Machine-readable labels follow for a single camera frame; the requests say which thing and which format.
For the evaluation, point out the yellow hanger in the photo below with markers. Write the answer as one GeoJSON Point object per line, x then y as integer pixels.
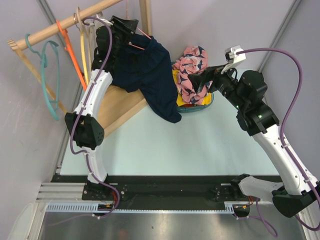
{"type": "Point", "coordinates": [83, 56]}

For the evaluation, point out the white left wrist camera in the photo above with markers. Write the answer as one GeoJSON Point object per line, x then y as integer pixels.
{"type": "Point", "coordinates": [103, 21]}

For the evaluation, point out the yellow garment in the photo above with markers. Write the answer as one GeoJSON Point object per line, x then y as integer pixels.
{"type": "Point", "coordinates": [187, 97]}

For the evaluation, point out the beige wooden hanger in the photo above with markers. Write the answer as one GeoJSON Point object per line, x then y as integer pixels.
{"type": "Point", "coordinates": [86, 30]}

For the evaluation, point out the wooden clothes rack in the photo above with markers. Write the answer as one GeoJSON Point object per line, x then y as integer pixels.
{"type": "Point", "coordinates": [117, 106]}

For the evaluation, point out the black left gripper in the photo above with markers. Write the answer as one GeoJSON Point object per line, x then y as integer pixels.
{"type": "Point", "coordinates": [130, 25]}

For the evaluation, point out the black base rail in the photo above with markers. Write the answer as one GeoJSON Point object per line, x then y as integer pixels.
{"type": "Point", "coordinates": [156, 193]}

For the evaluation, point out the teal laundry basket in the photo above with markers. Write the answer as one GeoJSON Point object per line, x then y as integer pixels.
{"type": "Point", "coordinates": [183, 107]}

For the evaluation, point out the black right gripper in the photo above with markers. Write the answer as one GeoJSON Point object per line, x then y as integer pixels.
{"type": "Point", "coordinates": [209, 74]}

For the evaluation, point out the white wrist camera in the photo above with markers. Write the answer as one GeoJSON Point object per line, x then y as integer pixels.
{"type": "Point", "coordinates": [233, 57]}
{"type": "Point", "coordinates": [103, 21]}

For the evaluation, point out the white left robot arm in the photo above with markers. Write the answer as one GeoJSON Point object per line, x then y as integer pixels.
{"type": "Point", "coordinates": [86, 133]}

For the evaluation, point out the orange hanger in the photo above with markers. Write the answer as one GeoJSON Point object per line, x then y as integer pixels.
{"type": "Point", "coordinates": [69, 48]}

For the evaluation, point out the grey slotted cable duct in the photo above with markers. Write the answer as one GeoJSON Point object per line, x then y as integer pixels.
{"type": "Point", "coordinates": [160, 211]}

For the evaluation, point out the pink wire hanger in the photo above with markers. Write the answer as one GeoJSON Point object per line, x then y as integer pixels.
{"type": "Point", "coordinates": [137, 35]}

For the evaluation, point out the teal hanger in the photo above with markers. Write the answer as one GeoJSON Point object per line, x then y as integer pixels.
{"type": "Point", "coordinates": [50, 87]}

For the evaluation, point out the navy blue shorts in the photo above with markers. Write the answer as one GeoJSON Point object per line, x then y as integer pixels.
{"type": "Point", "coordinates": [149, 71]}

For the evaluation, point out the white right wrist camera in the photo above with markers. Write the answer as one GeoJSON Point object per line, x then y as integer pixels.
{"type": "Point", "coordinates": [233, 57]}

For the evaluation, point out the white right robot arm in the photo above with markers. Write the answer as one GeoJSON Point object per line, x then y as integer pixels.
{"type": "Point", "coordinates": [292, 194]}

